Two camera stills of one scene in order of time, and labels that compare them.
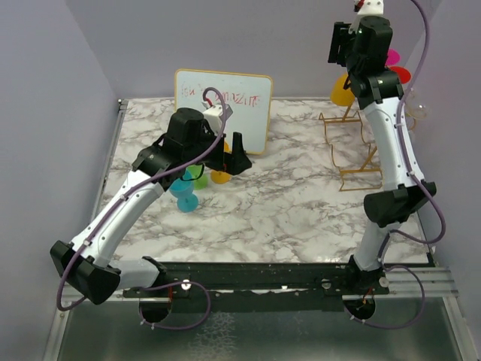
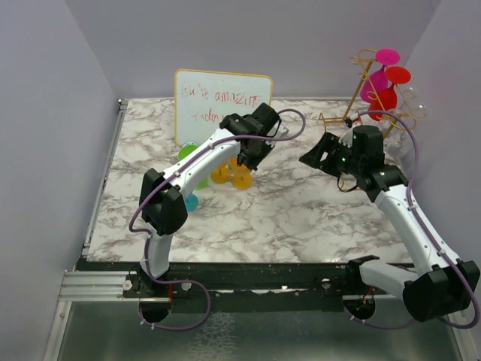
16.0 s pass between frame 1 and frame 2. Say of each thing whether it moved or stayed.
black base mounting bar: stayed
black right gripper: moved
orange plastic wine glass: stayed
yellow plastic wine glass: moved
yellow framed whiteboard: stayed
